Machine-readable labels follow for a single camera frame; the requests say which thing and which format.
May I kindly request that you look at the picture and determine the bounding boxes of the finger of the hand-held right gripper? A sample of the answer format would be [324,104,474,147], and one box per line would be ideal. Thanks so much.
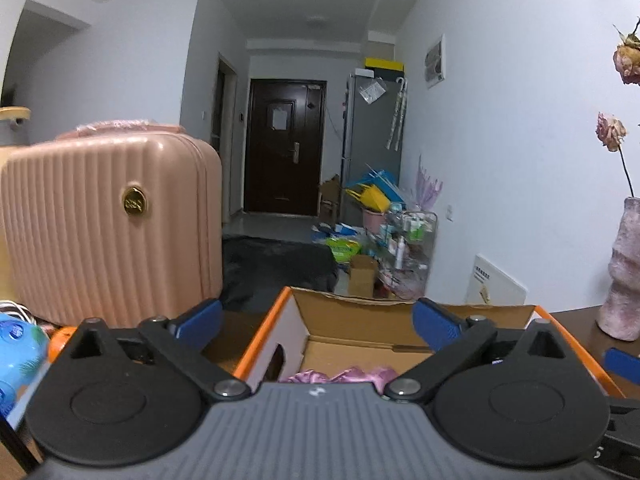
[602,346,640,377]

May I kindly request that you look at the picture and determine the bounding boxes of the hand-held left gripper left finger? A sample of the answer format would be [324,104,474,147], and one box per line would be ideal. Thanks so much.
[60,298,252,403]

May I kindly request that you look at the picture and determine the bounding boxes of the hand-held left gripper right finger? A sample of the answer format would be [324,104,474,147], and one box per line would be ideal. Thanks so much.
[385,298,576,403]

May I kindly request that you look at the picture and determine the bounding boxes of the orange cardboard box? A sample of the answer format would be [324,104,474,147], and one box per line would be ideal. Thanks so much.
[232,286,626,398]

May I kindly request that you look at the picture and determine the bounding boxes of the white flat panel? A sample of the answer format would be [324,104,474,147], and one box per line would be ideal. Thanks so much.
[467,253,528,307]

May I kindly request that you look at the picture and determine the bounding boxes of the pink ribbed vase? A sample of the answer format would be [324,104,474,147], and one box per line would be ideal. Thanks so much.
[597,197,640,342]

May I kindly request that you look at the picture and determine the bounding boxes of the metal trolley rack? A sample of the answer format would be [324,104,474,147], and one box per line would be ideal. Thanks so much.
[377,209,438,301]

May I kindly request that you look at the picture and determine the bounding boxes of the small open cardboard box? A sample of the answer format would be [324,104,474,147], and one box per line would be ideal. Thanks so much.
[347,255,378,298]

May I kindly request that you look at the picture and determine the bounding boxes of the dark floor mat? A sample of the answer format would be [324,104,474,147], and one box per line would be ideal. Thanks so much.
[221,234,340,311]

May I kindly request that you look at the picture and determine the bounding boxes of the green printed bag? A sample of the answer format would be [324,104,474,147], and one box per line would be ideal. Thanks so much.
[326,237,362,263]

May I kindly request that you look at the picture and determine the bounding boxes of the pink bucket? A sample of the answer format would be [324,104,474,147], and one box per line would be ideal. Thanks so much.
[361,207,388,236]

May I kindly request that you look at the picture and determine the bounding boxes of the pink ribbed suitcase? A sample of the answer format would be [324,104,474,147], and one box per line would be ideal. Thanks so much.
[0,120,224,328]

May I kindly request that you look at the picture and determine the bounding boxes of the yellow bag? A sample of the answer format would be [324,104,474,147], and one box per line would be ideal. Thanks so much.
[347,185,392,213]

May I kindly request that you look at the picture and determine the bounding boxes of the orange fruit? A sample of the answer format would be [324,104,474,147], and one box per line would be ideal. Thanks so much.
[47,326,78,363]

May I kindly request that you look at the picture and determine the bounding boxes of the blue bag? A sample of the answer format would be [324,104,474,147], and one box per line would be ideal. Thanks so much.
[347,164,401,206]

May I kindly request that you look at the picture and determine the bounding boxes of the dark wooden door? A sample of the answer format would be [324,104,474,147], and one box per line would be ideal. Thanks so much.
[243,79,327,217]

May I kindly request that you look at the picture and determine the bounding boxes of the brown cardboard box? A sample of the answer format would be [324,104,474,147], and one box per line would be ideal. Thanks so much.
[318,175,343,226]

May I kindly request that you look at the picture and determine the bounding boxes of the blue tissue pack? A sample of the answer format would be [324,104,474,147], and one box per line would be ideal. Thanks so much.
[0,312,51,416]

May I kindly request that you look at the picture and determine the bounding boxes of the grey refrigerator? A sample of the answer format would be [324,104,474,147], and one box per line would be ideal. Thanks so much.
[341,72,407,211]

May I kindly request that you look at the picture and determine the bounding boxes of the white folded umbrella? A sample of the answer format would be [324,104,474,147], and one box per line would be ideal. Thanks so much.
[385,77,408,152]

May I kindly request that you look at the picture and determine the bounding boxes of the dried pink flowers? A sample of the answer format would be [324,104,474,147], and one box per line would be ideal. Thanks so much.
[595,17,640,198]

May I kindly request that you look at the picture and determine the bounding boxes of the clear plastic bag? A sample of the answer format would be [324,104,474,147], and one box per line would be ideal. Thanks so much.
[357,79,387,106]

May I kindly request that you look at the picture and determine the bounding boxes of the yellow and black box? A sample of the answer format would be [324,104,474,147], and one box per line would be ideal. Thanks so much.
[364,57,406,77]

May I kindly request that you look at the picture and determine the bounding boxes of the cream thermos jug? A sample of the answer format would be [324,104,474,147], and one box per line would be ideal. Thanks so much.
[0,106,32,301]

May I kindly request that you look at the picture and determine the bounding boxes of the white charger cable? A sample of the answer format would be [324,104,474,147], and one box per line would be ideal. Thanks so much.
[0,300,36,326]

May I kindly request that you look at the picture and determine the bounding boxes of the white wall electric panel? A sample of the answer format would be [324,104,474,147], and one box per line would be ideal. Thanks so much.
[424,34,447,90]

